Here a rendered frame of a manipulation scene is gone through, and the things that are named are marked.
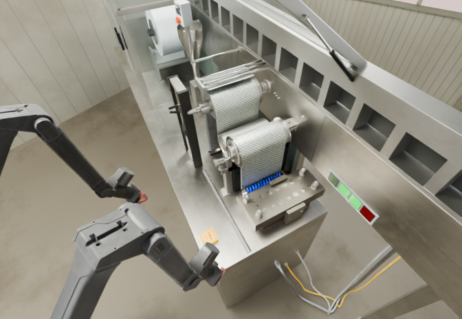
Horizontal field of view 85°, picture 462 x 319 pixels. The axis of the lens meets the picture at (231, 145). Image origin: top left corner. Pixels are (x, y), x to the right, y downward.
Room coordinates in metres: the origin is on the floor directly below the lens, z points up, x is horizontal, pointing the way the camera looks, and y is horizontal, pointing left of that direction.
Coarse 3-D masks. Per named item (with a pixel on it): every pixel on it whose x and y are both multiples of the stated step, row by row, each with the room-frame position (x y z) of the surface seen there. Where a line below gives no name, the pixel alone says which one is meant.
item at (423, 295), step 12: (300, 156) 1.02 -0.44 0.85; (420, 288) 0.25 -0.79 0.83; (396, 300) 0.25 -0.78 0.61; (408, 300) 0.23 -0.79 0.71; (420, 300) 0.21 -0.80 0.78; (432, 300) 0.20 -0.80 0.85; (372, 312) 0.25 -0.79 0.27; (384, 312) 0.23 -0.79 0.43; (396, 312) 0.21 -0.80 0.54; (408, 312) 0.19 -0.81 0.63
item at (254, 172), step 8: (280, 152) 0.77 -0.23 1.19; (264, 160) 0.73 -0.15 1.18; (272, 160) 0.75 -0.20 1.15; (280, 160) 0.78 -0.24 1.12; (248, 168) 0.70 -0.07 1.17; (256, 168) 0.72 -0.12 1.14; (264, 168) 0.74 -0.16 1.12; (272, 168) 0.76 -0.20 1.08; (280, 168) 0.78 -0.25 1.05; (248, 176) 0.70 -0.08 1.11; (256, 176) 0.72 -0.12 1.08; (264, 176) 0.74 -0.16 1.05; (248, 184) 0.70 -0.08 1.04
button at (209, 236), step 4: (212, 228) 0.54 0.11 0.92; (204, 232) 0.52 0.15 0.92; (208, 232) 0.52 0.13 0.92; (212, 232) 0.51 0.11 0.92; (200, 236) 0.50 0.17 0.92; (204, 236) 0.50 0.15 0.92; (208, 236) 0.50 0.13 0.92; (212, 236) 0.49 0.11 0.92; (216, 236) 0.49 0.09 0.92; (204, 240) 0.48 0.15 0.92; (208, 240) 0.48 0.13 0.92; (212, 240) 0.48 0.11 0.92; (216, 240) 0.48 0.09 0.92
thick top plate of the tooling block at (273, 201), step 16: (288, 176) 0.74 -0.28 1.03; (304, 176) 0.74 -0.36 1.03; (256, 192) 0.66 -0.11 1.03; (272, 192) 0.65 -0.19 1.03; (288, 192) 0.65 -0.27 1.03; (304, 192) 0.64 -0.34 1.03; (320, 192) 0.64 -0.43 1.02; (256, 208) 0.57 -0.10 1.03; (272, 208) 0.57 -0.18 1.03; (288, 208) 0.56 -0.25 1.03; (256, 224) 0.49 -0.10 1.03
